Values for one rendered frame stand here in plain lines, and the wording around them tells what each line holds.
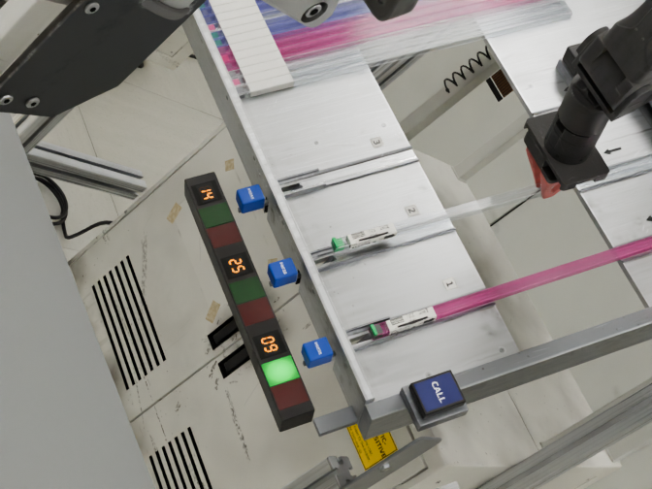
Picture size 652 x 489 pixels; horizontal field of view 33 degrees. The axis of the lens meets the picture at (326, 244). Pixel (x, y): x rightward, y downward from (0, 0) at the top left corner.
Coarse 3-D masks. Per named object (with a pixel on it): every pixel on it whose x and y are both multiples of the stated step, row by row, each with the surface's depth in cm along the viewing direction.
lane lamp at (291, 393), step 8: (280, 384) 122; (288, 384) 122; (296, 384) 123; (280, 392) 122; (288, 392) 122; (296, 392) 122; (304, 392) 122; (280, 400) 121; (288, 400) 121; (296, 400) 122; (304, 400) 122; (280, 408) 121
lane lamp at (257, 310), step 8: (248, 304) 127; (256, 304) 127; (264, 304) 127; (240, 312) 126; (248, 312) 127; (256, 312) 127; (264, 312) 127; (272, 312) 127; (248, 320) 126; (256, 320) 126; (264, 320) 126
